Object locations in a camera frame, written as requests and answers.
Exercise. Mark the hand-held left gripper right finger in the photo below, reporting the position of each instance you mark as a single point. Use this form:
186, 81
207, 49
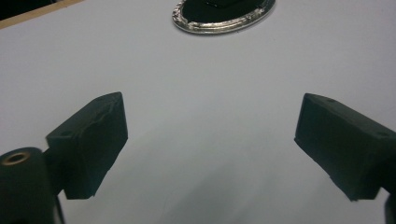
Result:
345, 146

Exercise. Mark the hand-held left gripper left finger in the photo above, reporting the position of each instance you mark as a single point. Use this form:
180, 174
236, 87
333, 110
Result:
90, 146

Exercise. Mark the oval silver picture frame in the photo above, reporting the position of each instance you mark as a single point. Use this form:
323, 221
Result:
218, 28

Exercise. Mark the white table cover board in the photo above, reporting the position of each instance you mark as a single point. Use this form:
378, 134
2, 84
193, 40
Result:
202, 93

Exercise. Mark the wooden table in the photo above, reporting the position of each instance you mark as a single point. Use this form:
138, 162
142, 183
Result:
31, 15

